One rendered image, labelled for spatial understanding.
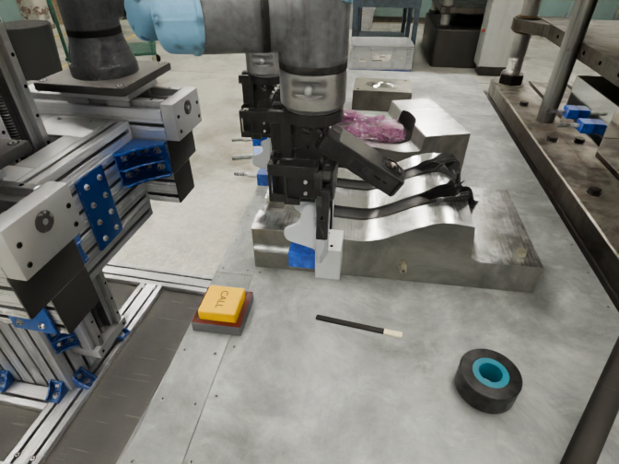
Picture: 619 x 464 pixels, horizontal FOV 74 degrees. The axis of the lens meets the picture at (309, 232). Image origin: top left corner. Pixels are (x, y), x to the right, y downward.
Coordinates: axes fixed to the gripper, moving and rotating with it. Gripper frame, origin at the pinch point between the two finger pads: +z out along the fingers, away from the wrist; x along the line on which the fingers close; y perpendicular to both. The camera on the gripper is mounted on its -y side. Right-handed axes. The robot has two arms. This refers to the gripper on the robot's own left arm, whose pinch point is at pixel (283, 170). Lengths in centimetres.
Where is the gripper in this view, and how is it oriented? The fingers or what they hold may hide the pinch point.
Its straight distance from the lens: 87.7
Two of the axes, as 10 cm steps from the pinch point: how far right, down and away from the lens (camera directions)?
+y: -9.9, -0.9, 1.2
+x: -1.4, 5.9, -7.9
